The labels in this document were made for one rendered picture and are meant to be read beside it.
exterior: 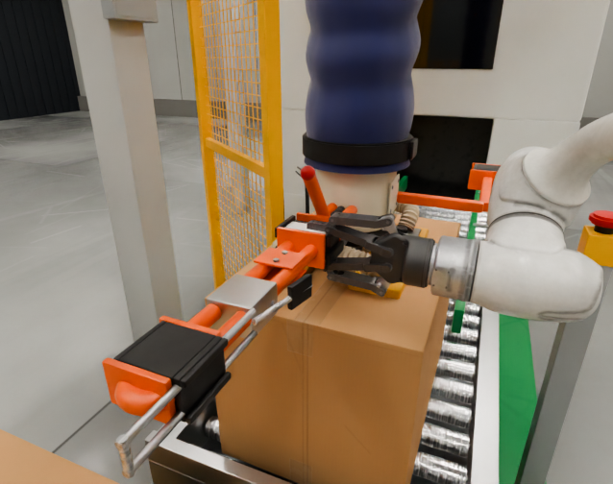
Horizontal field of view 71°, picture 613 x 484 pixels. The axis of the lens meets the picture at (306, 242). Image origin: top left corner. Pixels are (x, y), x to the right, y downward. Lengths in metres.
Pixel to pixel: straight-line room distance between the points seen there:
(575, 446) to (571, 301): 1.47
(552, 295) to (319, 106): 0.50
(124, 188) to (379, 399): 1.28
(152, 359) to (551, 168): 0.55
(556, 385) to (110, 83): 1.63
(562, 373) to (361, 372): 0.68
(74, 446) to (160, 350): 1.58
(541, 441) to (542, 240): 0.89
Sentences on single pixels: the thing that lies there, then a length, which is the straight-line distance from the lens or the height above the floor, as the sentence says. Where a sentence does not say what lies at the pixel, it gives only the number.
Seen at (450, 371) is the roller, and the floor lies 0.53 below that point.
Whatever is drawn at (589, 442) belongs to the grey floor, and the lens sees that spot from 2.11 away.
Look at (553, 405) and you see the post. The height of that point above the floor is 0.52.
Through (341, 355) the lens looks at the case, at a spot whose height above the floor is 0.90.
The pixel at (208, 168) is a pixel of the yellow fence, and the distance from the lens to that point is 2.16.
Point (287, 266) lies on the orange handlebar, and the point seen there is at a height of 1.09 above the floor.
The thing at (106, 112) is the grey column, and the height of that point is 1.18.
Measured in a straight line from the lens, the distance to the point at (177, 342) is 0.44.
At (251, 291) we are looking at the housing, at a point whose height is 1.09.
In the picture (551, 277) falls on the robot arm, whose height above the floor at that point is 1.10.
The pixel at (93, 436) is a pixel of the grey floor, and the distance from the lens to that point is 2.01.
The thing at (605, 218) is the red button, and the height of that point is 1.04.
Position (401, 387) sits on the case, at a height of 0.87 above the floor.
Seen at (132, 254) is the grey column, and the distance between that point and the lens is 1.85.
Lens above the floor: 1.35
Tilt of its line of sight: 23 degrees down
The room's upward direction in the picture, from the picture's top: straight up
